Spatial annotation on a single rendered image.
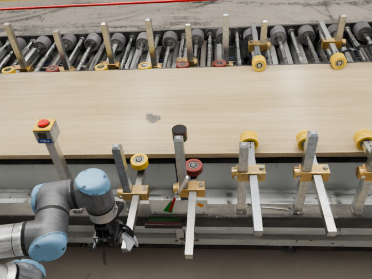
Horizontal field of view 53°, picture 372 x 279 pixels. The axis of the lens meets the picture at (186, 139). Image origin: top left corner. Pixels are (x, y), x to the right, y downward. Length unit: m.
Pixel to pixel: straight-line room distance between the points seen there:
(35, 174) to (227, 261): 1.23
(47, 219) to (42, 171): 1.00
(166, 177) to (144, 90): 0.55
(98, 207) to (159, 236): 1.22
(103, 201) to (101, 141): 0.77
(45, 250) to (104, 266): 1.46
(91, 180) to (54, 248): 0.21
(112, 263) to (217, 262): 0.65
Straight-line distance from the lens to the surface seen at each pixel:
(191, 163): 1.65
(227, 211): 1.73
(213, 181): 1.89
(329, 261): 2.49
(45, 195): 1.13
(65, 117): 2.09
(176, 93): 2.09
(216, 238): 2.29
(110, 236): 1.25
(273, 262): 2.42
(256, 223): 1.37
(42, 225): 1.05
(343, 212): 1.81
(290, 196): 1.92
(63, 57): 2.63
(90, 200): 1.11
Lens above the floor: 2.07
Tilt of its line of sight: 41 degrees down
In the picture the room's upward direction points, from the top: 5 degrees counter-clockwise
